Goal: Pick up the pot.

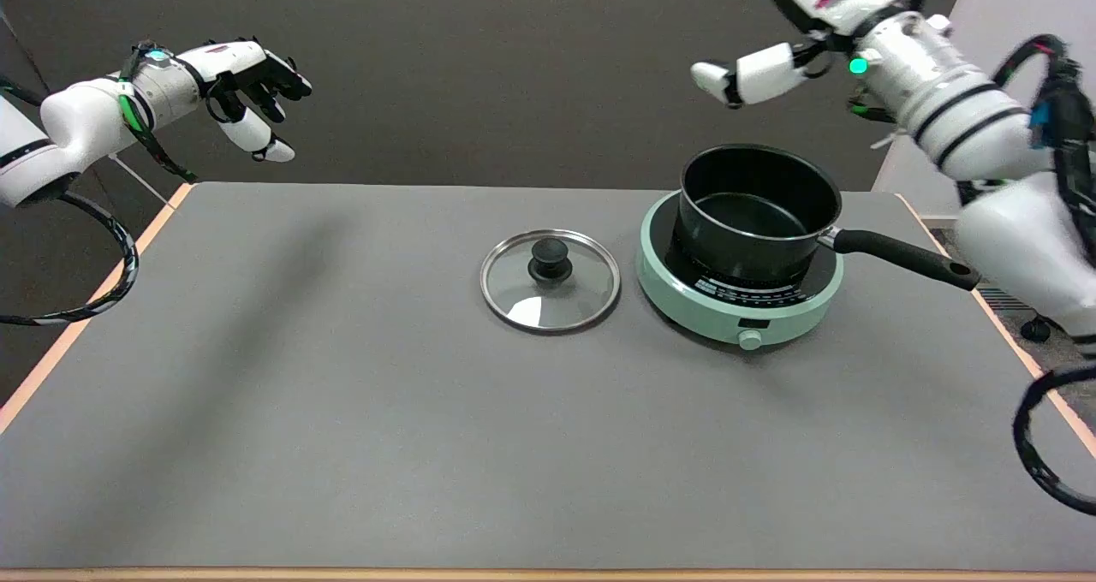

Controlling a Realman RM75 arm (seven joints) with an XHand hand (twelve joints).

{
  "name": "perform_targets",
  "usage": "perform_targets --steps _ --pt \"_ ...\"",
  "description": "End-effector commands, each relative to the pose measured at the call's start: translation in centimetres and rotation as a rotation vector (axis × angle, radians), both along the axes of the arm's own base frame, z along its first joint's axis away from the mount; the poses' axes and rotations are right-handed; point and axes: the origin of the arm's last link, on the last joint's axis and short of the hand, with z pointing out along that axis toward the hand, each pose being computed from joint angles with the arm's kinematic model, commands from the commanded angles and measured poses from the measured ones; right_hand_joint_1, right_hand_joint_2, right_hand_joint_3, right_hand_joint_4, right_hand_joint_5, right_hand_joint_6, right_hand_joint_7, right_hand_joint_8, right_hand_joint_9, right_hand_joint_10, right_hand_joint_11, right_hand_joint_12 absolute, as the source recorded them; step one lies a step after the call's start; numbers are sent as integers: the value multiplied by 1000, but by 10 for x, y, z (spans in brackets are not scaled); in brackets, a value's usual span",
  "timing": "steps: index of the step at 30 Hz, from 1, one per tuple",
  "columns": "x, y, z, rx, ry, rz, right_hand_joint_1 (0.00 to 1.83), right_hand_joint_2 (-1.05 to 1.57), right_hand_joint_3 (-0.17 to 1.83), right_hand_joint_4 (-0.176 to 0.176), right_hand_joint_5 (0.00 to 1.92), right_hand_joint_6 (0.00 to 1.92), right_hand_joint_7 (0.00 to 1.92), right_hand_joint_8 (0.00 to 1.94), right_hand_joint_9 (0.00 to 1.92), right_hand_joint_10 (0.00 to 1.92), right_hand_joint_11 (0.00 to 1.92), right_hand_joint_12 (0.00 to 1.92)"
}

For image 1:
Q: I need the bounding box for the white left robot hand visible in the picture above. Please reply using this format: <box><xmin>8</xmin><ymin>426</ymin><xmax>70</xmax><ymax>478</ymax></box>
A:
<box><xmin>176</xmin><ymin>37</ymin><xmax>313</xmax><ymax>164</ymax></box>

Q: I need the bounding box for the black pot with long handle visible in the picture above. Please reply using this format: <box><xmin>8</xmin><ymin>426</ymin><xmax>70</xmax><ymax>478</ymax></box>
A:
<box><xmin>676</xmin><ymin>143</ymin><xmax>982</xmax><ymax>292</ymax></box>

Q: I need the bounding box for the mint green induction cooker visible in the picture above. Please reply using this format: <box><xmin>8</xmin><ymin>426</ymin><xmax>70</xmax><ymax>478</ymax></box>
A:
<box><xmin>635</xmin><ymin>190</ymin><xmax>845</xmax><ymax>352</ymax></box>

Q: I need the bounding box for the metal floor vent grille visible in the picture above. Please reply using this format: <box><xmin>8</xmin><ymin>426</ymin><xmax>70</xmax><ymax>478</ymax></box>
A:
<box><xmin>976</xmin><ymin>288</ymin><xmax>1039</xmax><ymax>313</ymax></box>

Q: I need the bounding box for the glass lid with black knob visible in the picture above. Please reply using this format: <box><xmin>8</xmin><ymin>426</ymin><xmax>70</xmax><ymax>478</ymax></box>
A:
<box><xmin>479</xmin><ymin>229</ymin><xmax>622</xmax><ymax>335</ymax></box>

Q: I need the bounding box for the metal stand with black casters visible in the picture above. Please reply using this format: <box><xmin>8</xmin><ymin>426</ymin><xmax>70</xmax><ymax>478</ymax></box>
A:
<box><xmin>1021</xmin><ymin>315</ymin><xmax>1067</xmax><ymax>344</ymax></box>

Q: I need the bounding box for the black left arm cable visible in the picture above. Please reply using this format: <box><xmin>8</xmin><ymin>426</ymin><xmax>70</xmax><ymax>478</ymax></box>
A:
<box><xmin>0</xmin><ymin>41</ymin><xmax>200</xmax><ymax>327</ymax></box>

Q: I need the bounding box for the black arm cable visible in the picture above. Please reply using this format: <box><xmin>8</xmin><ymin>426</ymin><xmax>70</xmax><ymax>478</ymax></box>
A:
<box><xmin>0</xmin><ymin>41</ymin><xmax>200</xmax><ymax>327</ymax></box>
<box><xmin>957</xmin><ymin>34</ymin><xmax>1096</xmax><ymax>516</ymax></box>

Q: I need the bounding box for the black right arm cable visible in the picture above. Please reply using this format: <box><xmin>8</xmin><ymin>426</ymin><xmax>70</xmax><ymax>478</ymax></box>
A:
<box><xmin>957</xmin><ymin>34</ymin><xmax>1096</xmax><ymax>516</ymax></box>

